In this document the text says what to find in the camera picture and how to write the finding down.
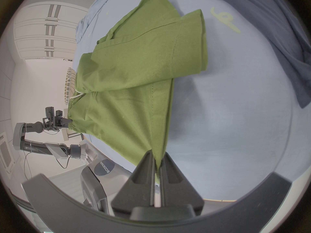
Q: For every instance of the white wardrobe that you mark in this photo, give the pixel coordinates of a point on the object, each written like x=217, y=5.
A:
x=31, y=33

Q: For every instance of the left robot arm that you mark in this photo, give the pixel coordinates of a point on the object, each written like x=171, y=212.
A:
x=36, y=148

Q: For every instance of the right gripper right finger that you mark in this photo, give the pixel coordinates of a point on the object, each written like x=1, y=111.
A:
x=178, y=188

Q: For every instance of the green shorts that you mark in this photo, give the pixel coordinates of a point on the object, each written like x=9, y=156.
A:
x=133, y=69

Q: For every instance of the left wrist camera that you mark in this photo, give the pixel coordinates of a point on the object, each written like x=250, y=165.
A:
x=51, y=113

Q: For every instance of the bed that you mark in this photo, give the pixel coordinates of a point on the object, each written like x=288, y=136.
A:
x=230, y=118

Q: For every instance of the dark blue garment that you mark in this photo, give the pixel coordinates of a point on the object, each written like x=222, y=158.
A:
x=279, y=20

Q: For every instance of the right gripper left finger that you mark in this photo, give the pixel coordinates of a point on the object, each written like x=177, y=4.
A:
x=136, y=188

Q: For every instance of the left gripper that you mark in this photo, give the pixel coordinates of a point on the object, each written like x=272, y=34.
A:
x=63, y=122

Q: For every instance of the round woven basket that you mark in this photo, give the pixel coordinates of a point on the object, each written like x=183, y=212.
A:
x=69, y=81

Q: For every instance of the pale blue quilt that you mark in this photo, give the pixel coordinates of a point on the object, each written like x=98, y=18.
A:
x=83, y=29

